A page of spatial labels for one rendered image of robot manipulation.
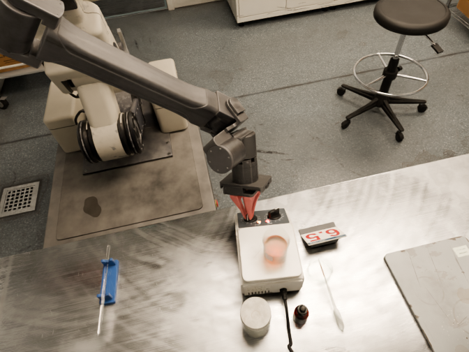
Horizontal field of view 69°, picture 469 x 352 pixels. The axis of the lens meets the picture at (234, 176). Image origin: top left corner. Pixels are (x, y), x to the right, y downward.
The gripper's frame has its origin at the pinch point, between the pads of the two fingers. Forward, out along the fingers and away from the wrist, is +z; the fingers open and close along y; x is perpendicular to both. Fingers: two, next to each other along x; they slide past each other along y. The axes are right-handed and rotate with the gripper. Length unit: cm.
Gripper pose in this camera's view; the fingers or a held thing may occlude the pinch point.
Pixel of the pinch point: (248, 215)
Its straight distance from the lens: 79.1
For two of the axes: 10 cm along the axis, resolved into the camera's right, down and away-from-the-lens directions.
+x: 4.2, -3.8, 8.2
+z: 0.9, 9.2, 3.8
